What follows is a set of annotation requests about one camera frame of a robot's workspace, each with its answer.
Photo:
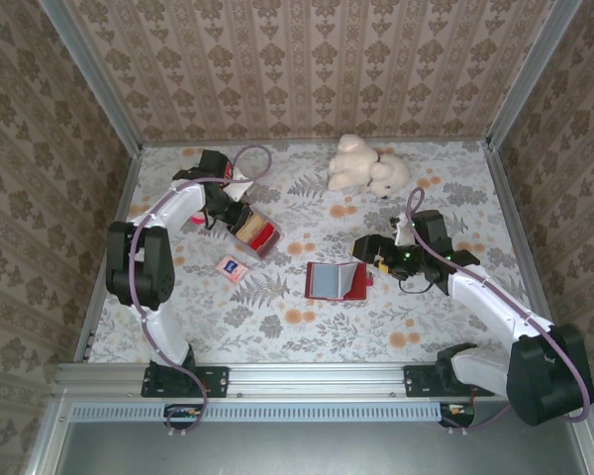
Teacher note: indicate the red leather card holder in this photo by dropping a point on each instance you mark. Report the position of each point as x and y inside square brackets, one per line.
[336, 281]

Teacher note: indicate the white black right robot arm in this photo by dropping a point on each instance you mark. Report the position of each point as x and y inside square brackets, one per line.
[490, 302]

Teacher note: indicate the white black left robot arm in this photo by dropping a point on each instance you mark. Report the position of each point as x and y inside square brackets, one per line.
[178, 208]

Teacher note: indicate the beige credit card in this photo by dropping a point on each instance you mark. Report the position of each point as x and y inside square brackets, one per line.
[251, 230]

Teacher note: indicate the red credit card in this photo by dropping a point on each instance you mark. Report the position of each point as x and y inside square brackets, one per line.
[265, 236]

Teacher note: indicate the pink patterned card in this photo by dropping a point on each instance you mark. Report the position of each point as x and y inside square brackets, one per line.
[232, 268]

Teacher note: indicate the pink striped plush doll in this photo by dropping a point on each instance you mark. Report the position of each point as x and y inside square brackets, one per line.
[198, 218]

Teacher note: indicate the clear plastic box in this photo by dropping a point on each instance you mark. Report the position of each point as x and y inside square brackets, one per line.
[269, 250]

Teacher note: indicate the floral patterned table cover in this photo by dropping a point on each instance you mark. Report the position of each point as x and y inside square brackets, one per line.
[326, 336]

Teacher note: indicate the white plush dog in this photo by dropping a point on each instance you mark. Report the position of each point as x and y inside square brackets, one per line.
[356, 168]

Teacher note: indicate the small black connector box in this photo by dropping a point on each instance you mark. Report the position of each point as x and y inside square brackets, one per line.
[458, 415]
[178, 411]

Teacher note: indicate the grey metal panel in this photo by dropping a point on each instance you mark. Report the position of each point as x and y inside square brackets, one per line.
[302, 450]

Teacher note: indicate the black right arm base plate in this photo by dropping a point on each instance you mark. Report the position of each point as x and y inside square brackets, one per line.
[416, 381]

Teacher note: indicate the wide aluminium frame rail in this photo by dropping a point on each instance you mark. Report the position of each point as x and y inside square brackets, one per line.
[317, 378]

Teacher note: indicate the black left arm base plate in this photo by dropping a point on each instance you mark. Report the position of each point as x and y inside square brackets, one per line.
[218, 381]

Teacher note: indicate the aluminium frame post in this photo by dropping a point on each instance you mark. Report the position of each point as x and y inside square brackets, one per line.
[529, 74]
[95, 74]

